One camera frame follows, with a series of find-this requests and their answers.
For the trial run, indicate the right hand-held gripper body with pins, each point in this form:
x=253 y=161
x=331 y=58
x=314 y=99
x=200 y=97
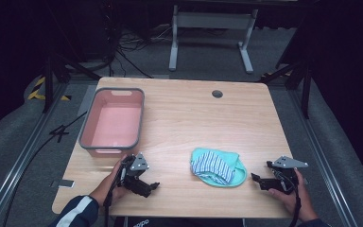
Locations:
x=283 y=176

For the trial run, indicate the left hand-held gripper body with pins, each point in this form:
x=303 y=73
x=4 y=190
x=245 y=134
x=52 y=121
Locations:
x=134 y=171

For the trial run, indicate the teal striped cloth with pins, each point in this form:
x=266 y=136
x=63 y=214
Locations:
x=217 y=167

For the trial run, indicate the pink plastic basket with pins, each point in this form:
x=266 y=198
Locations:
x=115 y=121

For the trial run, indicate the person's right hand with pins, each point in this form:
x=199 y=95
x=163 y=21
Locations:
x=296 y=201

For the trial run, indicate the person's left hand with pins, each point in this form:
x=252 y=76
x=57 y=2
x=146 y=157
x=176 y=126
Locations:
x=108 y=188

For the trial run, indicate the person's dark clothing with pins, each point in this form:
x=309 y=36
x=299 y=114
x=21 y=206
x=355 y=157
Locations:
x=179 y=222

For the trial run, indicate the grey tape patch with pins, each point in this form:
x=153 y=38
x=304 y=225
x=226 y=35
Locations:
x=63 y=183

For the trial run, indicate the black tripod stand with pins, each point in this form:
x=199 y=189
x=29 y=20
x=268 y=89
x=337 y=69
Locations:
x=296 y=75
x=60 y=69

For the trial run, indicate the yellow black hazard tape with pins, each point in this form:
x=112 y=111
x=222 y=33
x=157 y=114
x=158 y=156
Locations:
x=41 y=91

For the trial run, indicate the white metal table frame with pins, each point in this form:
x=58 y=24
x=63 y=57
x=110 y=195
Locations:
x=211 y=34

